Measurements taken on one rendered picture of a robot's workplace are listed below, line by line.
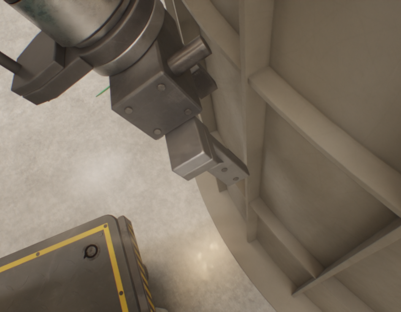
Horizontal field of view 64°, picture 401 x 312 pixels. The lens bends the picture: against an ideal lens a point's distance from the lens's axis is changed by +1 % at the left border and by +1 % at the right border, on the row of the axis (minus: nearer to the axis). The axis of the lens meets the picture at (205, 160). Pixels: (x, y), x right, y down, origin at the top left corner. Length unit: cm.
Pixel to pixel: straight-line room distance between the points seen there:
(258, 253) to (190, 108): 82
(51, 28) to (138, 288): 61
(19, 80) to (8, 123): 134
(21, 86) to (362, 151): 28
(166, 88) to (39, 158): 123
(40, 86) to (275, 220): 51
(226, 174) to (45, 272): 62
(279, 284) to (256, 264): 8
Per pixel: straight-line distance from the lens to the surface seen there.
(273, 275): 102
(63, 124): 147
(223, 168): 30
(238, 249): 103
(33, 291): 86
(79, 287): 81
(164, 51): 25
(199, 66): 38
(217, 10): 41
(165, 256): 108
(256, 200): 67
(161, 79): 22
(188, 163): 23
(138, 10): 24
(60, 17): 23
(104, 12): 23
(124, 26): 23
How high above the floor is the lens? 103
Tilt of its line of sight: 62 degrees down
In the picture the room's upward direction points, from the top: 16 degrees counter-clockwise
